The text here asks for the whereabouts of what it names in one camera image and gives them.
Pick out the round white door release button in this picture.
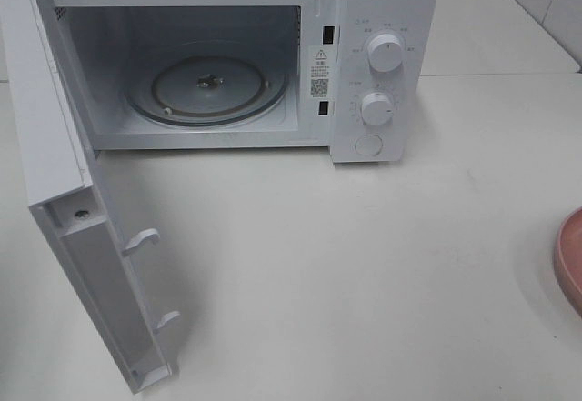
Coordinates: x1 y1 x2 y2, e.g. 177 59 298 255
355 135 383 156

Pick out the white upper power knob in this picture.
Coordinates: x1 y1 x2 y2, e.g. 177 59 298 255
366 30 405 73

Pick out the white microwave oven body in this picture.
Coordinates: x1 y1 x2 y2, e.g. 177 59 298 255
53 0 436 163

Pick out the white microwave door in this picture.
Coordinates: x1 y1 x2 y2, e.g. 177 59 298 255
1 0 173 393

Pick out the white timer knob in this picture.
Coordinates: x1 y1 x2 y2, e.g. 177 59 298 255
360 92 395 126

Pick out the pink round plate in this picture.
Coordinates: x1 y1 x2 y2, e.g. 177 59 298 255
553 208 582 315

